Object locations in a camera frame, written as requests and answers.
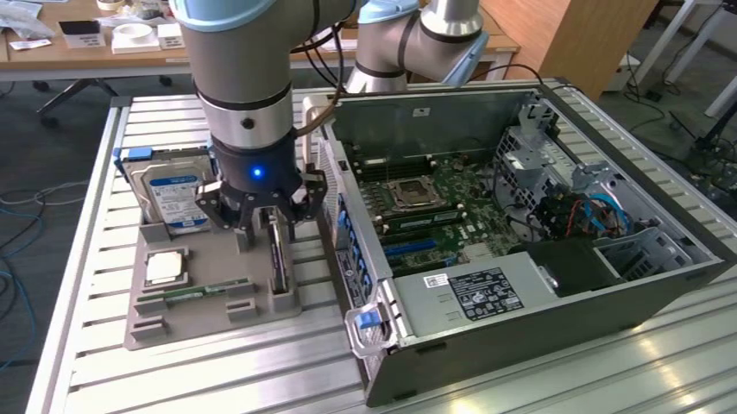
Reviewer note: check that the grey parts rack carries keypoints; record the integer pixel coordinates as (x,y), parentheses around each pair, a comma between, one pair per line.
(219,267)

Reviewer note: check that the white box with black top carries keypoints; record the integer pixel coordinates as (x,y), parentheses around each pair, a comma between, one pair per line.
(83,34)

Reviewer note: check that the silver chipset heatsink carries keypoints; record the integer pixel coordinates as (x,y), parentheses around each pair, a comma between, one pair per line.
(478,253)

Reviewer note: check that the perforated metal disk bay cage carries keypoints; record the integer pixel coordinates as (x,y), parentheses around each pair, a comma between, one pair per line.
(530,164)

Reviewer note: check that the RAM stick with white label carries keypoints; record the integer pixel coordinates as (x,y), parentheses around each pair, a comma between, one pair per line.
(429,220)

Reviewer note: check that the wooden cabinet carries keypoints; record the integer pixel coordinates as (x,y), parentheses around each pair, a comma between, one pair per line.
(593,43)

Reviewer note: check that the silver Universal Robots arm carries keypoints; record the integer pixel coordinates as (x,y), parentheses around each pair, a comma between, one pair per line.
(242,86)

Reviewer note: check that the wooden desk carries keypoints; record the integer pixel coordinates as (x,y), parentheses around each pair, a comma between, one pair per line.
(58,60)

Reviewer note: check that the open Dell PC case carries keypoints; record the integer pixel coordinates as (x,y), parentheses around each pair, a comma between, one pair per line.
(518,345)

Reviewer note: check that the blue expansion slot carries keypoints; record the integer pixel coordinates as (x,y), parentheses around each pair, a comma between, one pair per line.
(410,246)

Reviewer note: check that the silver CPU chip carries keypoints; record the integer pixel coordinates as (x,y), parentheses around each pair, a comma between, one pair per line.
(166,267)

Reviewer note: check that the black plastic air shroud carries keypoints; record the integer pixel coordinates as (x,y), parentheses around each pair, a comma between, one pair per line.
(570,267)

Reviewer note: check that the hard disk in blue caddy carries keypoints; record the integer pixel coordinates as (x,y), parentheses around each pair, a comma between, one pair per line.
(172,194)

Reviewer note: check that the plain white box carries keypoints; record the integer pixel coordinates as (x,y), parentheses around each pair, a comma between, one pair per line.
(172,36)

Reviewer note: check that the Nvidia graphics card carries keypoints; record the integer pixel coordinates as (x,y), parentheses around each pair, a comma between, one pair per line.
(278,259)

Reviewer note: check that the grey power supply unit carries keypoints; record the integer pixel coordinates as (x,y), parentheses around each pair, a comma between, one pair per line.
(484,293)

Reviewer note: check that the metal CPU socket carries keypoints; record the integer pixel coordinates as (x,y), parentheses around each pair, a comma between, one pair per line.
(413,194)

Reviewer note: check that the small white floor box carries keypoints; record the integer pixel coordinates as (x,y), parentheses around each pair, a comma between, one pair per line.
(622,73)

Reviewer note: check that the white tape roll on box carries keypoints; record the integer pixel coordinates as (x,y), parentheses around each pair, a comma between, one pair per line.
(135,36)

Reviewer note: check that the green RAM stick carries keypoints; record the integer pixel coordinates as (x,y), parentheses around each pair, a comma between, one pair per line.
(190,291)

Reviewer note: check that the white desk frame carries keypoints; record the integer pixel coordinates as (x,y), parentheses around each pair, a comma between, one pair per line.
(700,39)

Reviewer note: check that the blue case latch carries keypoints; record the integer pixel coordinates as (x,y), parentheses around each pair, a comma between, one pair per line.
(366,321)

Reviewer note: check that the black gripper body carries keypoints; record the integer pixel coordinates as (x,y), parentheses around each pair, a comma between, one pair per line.
(259,172)

